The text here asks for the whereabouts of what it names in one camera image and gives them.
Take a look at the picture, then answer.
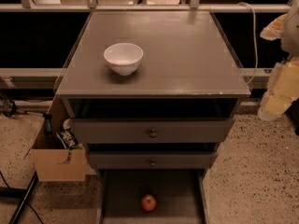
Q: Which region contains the metal rail frame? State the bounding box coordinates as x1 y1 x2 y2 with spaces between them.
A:
1 0 292 91

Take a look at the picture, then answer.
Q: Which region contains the grey drawer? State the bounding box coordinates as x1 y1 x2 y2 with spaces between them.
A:
87 152 218 169
69 119 234 144
96 170 210 224

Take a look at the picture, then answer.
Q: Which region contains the dark blue bottle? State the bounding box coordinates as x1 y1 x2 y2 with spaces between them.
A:
43 114 52 135

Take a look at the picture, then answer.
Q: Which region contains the grey top drawer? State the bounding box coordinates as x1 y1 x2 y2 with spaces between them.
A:
69 119 234 144

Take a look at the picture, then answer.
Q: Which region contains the grey drawer cabinet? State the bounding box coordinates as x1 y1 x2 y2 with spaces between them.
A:
57 10 250 224

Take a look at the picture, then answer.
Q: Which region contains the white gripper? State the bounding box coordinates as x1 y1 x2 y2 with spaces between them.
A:
257 14 299 121

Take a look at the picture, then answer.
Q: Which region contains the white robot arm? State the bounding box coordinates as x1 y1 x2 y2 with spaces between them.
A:
258 0 299 121

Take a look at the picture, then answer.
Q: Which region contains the grey bottom drawer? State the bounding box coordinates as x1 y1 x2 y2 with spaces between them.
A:
96 170 210 224

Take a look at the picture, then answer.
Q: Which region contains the dark snack packet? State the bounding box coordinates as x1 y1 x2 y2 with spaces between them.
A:
56 129 78 149

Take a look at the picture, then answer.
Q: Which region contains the white cable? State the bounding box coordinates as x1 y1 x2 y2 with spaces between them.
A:
237 1 260 86

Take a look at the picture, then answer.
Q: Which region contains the red apple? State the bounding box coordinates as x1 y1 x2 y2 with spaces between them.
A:
141 194 157 212

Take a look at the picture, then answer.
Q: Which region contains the white ceramic bowl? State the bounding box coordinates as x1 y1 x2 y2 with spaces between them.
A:
104 43 144 76

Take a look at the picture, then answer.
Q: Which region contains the grey middle drawer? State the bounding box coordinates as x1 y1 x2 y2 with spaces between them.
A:
87 152 218 169

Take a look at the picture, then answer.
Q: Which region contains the cardboard box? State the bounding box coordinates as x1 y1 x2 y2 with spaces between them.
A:
31 97 87 182

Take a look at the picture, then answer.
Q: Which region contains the black floor cable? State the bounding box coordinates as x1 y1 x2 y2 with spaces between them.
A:
0 171 45 224

